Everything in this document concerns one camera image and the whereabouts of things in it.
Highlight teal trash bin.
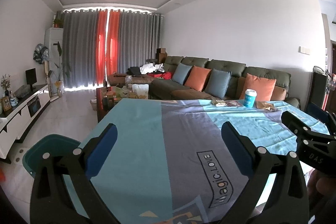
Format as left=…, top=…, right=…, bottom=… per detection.
left=22, top=134, right=80, bottom=178

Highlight right hand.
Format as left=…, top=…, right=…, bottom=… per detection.
left=307, top=169, right=335, bottom=202

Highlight black folding chair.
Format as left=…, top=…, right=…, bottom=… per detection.
left=306, top=66, right=329, bottom=110

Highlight brown cushion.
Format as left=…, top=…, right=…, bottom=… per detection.
left=270, top=86, right=287, bottom=101

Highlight brown snack wrapper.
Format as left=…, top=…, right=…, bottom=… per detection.
left=256, top=101, right=274, bottom=111

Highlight orange cushion near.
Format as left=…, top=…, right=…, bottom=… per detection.
left=239, top=73, right=276, bottom=101

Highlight orange cushion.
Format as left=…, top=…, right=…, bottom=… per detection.
left=185, top=66, right=211, bottom=92
left=239, top=73, right=276, bottom=101

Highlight blue white coffee cup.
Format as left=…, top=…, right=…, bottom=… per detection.
left=243, top=89, right=257, bottom=108

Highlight white tv cabinet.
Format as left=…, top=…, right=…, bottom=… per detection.
left=0, top=84, right=50, bottom=164

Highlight red snack wrapper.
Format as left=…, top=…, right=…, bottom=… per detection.
left=225, top=101, right=242, bottom=107

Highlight clear cookie packet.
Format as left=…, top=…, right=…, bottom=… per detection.
left=211, top=100, right=227, bottom=106

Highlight cluttered coffee table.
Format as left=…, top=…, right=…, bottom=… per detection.
left=96, top=73, right=153, bottom=122

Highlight blue cushion near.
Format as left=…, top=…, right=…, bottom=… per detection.
left=205, top=69, right=231, bottom=99

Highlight blue cushion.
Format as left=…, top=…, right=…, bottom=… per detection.
left=171, top=63, right=192, bottom=85
left=205, top=69, right=231, bottom=99

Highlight blue grey tablecloth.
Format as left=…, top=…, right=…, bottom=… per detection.
left=63, top=97, right=330, bottom=224

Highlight small black monitor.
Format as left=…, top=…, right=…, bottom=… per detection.
left=25, top=68, right=37, bottom=91

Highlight orange cushion far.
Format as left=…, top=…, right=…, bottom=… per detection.
left=185, top=66, right=211, bottom=92

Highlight dark green sofa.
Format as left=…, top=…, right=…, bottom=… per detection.
left=108, top=56, right=300, bottom=108

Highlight blue cushion far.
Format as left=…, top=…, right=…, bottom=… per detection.
left=171, top=63, right=192, bottom=85

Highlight white air conditioner tower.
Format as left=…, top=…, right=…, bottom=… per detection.
left=44, top=28, right=63, bottom=94

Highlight grey and red curtains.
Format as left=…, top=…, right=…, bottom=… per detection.
left=57, top=9, right=163, bottom=88

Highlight pile of clothes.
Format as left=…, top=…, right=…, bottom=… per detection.
left=127, top=63, right=173, bottom=80

